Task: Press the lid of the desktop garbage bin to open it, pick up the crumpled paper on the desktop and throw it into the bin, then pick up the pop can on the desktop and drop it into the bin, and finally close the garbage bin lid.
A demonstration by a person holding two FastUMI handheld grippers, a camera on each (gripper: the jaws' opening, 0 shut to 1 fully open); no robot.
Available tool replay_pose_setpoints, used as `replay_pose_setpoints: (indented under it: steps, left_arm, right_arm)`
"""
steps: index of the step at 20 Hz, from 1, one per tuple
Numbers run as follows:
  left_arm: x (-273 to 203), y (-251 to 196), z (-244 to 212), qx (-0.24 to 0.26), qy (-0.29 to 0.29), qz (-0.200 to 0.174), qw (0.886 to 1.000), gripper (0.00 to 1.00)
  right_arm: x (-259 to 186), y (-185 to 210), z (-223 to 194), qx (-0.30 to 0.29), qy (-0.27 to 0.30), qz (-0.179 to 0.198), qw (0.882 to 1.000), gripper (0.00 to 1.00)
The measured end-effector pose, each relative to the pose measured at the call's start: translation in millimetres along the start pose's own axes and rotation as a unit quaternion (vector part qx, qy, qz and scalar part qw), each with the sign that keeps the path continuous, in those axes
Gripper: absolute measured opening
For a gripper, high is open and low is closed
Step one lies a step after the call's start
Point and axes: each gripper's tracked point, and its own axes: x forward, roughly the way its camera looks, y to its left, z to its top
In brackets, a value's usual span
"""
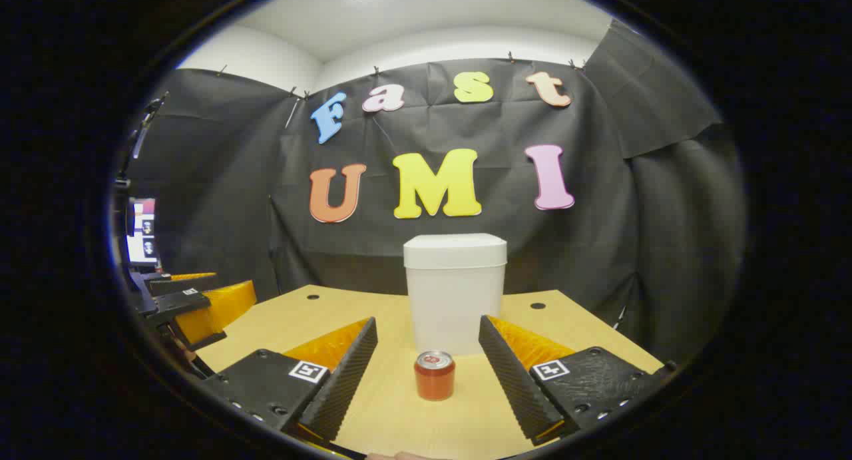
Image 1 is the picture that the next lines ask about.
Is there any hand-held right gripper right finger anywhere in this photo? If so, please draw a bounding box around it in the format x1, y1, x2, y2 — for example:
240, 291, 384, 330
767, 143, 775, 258
478, 315, 678, 446

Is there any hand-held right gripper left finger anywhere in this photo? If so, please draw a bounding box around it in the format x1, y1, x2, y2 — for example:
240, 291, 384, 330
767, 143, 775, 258
198, 317, 379, 444

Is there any red pop can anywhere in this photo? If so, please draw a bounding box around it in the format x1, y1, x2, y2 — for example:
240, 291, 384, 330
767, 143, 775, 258
413, 350, 457, 401

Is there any white desktop garbage bin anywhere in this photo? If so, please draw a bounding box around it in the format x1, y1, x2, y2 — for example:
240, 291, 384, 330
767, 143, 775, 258
403, 233, 508, 356

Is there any wooden desktop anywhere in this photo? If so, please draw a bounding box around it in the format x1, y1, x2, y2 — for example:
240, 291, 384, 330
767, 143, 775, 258
195, 285, 666, 460

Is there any computer monitor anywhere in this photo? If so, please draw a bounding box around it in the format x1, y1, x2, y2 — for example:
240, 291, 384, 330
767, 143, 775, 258
126, 197, 159, 268

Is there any black backdrop cloth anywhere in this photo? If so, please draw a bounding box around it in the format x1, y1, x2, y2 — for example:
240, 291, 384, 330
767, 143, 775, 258
126, 19, 746, 367

